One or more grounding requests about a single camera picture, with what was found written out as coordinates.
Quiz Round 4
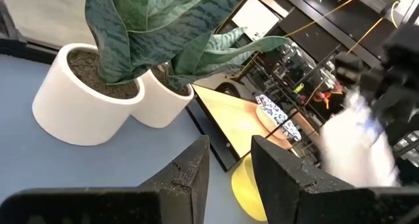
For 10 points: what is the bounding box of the blue patterned paper bowl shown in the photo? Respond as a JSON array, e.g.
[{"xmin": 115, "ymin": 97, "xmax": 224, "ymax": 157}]
[
  {"xmin": 255, "ymin": 94, "xmax": 302, "ymax": 142},
  {"xmin": 319, "ymin": 88, "xmax": 402, "ymax": 188}
]

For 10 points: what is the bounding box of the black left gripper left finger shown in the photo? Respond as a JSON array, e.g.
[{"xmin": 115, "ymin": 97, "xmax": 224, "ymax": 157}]
[{"xmin": 0, "ymin": 135, "xmax": 211, "ymax": 224}]

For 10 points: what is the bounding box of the yellow plastic bowl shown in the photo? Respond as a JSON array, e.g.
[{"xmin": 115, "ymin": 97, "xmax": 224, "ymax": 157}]
[{"xmin": 231, "ymin": 153, "xmax": 268, "ymax": 222}]

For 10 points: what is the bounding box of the wooden shelf with black frame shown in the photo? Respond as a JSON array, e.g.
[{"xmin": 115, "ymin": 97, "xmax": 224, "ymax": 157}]
[{"xmin": 185, "ymin": 83, "xmax": 325, "ymax": 172}]

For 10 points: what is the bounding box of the small potted snake plant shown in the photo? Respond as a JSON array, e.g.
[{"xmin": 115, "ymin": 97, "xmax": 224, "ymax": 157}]
[{"xmin": 130, "ymin": 26, "xmax": 289, "ymax": 129}]

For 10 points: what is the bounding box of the white background panel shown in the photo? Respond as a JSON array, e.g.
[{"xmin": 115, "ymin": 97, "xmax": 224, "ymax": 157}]
[{"xmin": 230, "ymin": 0, "xmax": 282, "ymax": 41}]

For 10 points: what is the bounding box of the black metal table frame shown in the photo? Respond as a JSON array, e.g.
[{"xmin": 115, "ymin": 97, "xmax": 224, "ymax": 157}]
[{"xmin": 0, "ymin": 0, "xmax": 60, "ymax": 65}]

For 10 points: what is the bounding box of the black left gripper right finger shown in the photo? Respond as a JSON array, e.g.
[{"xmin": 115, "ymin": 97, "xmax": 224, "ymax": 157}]
[{"xmin": 251, "ymin": 135, "xmax": 419, "ymax": 224}]

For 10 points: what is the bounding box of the yellow background cable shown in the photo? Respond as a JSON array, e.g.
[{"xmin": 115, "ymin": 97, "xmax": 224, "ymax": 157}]
[
  {"xmin": 284, "ymin": 0, "xmax": 373, "ymax": 38},
  {"xmin": 346, "ymin": 1, "xmax": 402, "ymax": 54}
]

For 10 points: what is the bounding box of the large potted snake plant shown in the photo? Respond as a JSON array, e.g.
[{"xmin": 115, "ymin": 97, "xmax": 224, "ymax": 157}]
[{"xmin": 31, "ymin": 0, "xmax": 249, "ymax": 147}]

